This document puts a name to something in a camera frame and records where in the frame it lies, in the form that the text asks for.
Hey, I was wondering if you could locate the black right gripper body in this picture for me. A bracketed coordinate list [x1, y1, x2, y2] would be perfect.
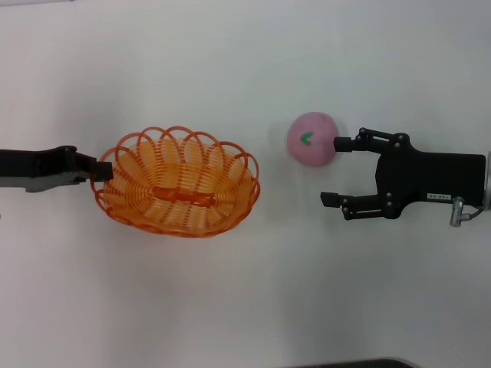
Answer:
[374, 136, 487, 220]

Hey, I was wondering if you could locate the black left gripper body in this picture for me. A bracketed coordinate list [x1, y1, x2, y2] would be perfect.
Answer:
[0, 145, 78, 182]

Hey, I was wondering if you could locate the pink toy peach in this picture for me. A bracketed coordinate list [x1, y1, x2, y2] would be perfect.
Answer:
[286, 110, 341, 168]

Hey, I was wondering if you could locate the orange plastic woven basket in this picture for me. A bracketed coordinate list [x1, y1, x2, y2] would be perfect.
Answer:
[93, 124, 262, 239]

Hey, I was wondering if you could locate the dark rounded robot base edge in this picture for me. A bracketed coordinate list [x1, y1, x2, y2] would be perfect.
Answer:
[297, 356, 419, 368]

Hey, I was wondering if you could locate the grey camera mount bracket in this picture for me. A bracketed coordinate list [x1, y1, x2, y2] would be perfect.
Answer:
[25, 171, 87, 193]

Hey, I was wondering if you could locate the right gripper connector cable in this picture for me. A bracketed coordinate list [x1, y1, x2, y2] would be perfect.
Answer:
[449, 196, 486, 228]

